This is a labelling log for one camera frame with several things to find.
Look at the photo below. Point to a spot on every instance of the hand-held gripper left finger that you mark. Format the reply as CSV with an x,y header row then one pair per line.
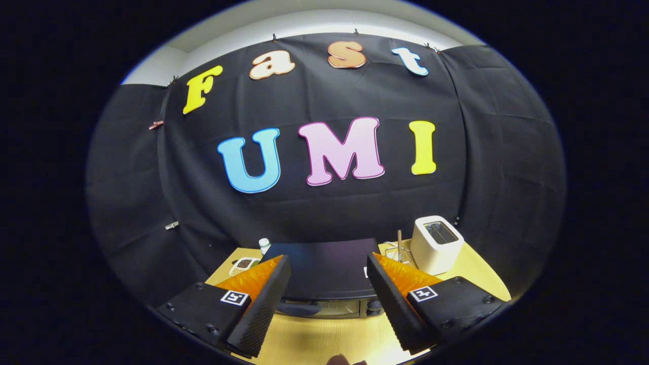
x,y
261,309

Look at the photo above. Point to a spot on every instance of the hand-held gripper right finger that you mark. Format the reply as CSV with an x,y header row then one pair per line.
x,y
390,306

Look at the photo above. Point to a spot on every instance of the black toaster oven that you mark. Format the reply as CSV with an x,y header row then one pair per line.
x,y
324,268

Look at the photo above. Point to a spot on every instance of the white pop-up toaster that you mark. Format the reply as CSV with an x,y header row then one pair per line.
x,y
436,253

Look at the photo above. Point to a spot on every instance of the small dish of brown bits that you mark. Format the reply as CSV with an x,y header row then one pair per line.
x,y
244,263

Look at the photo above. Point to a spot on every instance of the small white bottle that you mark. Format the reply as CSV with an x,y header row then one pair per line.
x,y
264,246

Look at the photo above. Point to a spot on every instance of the wooden stick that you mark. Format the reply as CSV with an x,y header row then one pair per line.
x,y
399,243

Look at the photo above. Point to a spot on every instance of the silver clip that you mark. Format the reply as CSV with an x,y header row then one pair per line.
x,y
172,225

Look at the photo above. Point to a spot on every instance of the pink clip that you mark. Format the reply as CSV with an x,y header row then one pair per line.
x,y
156,125

